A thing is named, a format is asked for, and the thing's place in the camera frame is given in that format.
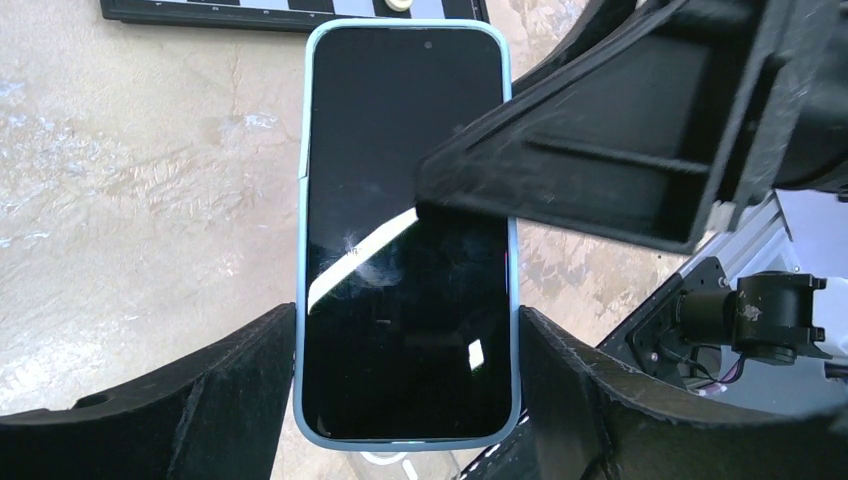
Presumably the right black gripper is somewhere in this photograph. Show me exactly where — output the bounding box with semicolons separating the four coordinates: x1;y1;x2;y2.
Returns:
707;1;847;232

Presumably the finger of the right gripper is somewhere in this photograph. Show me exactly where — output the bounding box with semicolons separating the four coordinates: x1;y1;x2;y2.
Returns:
414;1;761;254

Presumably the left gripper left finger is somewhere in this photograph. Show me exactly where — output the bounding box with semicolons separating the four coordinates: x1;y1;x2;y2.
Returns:
1;303;296;479

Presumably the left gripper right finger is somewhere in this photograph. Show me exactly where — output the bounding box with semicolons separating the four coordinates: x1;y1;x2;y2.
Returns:
463;307;847;479

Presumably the phone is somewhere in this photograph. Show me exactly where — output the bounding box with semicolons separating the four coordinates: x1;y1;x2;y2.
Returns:
293;18;522;452

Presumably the white chess pawn front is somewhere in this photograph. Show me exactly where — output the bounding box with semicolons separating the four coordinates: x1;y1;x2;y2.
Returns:
385;0;413;12

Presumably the black grey chessboard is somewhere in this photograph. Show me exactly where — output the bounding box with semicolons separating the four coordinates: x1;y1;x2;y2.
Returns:
100;0;489;33

